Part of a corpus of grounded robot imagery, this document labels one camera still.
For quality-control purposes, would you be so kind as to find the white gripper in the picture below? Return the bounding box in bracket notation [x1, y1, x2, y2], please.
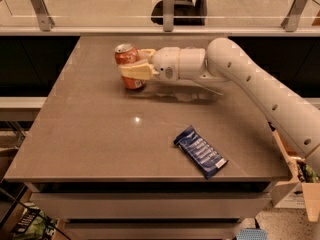
[118, 47, 180, 81]

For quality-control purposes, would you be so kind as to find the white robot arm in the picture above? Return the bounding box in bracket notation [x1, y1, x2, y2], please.
[118, 38, 320, 173]

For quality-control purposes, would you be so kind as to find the black office chair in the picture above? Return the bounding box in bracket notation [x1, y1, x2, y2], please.
[150, 0, 211, 27]

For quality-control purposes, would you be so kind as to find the blue snack bar wrapper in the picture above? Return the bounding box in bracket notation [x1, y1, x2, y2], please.
[173, 125, 228, 180]

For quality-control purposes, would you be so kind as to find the glass railing panel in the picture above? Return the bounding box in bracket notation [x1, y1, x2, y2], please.
[0, 0, 320, 28]

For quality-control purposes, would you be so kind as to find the lower white drawer front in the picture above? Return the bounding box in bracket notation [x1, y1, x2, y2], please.
[65, 222, 242, 240]

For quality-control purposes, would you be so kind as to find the green black snack bag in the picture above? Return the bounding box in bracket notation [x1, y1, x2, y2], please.
[12, 207, 58, 240]

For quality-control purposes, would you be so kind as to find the blue sponge cloth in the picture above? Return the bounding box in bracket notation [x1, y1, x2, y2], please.
[236, 229, 268, 240]

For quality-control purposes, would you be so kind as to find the left metal railing bracket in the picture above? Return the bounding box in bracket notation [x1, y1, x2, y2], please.
[30, 0, 55, 32]

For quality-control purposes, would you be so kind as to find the right metal railing bracket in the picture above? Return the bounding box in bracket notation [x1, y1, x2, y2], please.
[281, 0, 308, 32]

